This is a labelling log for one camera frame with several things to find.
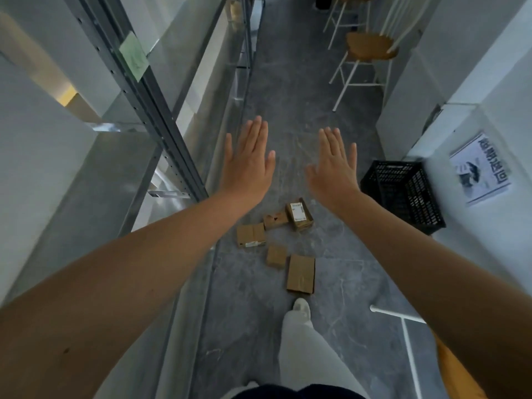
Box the person's right hand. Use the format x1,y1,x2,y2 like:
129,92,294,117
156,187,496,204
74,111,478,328
305,127,361,213

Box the person's left forearm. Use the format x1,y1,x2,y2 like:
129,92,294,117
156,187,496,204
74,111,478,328
0,191,250,399

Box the small red-printed parcel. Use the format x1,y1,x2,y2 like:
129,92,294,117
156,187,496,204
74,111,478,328
262,210,290,231

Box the person's left hand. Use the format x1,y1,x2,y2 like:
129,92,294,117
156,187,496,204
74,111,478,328
219,116,277,209

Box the person's right forearm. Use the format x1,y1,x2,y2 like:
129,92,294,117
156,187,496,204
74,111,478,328
339,191,532,399

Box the person's white trousers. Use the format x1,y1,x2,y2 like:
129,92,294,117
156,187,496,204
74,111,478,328
219,310,371,399

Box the cardboard parcel marked 9540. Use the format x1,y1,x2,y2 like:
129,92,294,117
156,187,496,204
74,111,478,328
265,243,289,270

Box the pale green paper label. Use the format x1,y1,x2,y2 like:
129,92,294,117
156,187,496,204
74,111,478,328
117,30,150,84

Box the person's white right shoe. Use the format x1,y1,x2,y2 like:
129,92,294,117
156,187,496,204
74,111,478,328
292,298,313,324

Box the parcel with white label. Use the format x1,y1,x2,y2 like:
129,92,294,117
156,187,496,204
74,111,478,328
284,197,315,232

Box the grey metal shelf rack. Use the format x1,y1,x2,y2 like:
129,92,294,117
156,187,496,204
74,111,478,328
0,0,267,399

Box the tall narrow cardboard parcel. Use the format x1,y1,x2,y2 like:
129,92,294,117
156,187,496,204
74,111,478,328
236,223,268,249

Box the white paper poster blue print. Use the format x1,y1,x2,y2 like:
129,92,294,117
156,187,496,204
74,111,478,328
448,131,513,207

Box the wooden chair white metal frame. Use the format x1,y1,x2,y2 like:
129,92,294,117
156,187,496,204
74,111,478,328
323,0,376,51
369,304,488,399
329,0,434,114

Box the person's dark shirt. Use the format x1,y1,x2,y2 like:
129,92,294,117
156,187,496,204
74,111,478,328
232,383,359,399

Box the black plastic basket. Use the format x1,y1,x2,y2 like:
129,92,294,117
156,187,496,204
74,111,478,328
359,160,447,236

